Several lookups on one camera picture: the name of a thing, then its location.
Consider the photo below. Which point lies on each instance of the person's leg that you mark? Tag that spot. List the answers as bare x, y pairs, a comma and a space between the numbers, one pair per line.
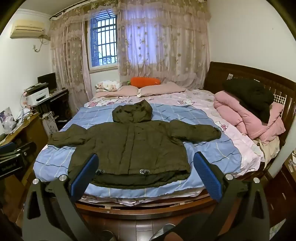
194, 227

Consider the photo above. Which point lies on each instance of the white printer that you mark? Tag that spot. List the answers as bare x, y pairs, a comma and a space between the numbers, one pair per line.
38, 96

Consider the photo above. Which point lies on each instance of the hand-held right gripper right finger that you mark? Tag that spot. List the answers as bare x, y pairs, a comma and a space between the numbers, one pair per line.
208, 178

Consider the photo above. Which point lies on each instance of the clear plastic bag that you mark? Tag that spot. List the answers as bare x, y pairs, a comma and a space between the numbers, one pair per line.
8, 125

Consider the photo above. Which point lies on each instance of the grey shoe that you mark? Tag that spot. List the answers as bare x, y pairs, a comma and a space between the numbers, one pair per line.
165, 229

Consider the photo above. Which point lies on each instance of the dark wooden bed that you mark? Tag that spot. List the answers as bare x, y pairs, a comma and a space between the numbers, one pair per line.
254, 76

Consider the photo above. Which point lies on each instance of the beige blanket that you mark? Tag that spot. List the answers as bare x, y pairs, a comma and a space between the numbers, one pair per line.
268, 148

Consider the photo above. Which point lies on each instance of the pink quilt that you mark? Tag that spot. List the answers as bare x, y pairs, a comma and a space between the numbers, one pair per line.
249, 120

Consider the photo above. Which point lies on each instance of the black garment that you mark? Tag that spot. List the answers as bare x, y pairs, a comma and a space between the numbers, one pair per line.
252, 95

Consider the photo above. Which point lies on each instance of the barred window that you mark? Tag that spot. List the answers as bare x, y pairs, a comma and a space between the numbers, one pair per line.
104, 41

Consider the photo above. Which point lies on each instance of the cartoon print bed sheet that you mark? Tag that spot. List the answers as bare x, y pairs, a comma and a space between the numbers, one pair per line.
201, 97

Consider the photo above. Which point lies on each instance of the olive green hooded jacket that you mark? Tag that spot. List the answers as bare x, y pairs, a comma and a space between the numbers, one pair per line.
136, 143

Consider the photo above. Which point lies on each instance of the photo frame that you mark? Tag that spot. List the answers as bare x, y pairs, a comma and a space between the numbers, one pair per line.
5, 114

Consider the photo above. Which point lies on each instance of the orange pillow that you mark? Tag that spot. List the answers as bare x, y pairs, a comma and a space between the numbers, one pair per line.
145, 81

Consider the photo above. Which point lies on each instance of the white patterned box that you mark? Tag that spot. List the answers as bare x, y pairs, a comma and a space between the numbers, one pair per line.
49, 125

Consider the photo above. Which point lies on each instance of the black monitor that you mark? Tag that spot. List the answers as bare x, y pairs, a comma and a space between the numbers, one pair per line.
47, 80

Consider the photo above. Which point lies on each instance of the wall air conditioner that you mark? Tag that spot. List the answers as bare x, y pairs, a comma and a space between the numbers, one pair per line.
26, 29

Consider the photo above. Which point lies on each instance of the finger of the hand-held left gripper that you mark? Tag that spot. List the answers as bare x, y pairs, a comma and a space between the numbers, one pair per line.
23, 149

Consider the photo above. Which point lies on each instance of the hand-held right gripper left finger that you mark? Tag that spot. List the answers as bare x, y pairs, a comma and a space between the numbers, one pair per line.
84, 172

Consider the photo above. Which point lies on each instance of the dark desk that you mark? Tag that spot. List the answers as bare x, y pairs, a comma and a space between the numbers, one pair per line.
55, 102

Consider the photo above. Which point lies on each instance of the narrow floral lace curtain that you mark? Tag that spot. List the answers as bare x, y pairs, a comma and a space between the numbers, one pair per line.
67, 64

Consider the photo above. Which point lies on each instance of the wooden side desk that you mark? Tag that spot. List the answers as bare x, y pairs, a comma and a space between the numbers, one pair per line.
30, 132

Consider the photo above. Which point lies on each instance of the blue plaid bed sheet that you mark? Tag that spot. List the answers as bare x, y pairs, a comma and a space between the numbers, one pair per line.
208, 148

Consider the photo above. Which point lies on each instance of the floral print pillow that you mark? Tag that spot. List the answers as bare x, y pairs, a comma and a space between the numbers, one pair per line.
107, 85

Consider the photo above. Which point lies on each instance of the wide floral lace curtain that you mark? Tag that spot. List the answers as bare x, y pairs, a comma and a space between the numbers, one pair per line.
166, 46

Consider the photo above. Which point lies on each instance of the cardboard box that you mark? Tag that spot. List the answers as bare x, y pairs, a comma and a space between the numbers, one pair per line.
290, 163

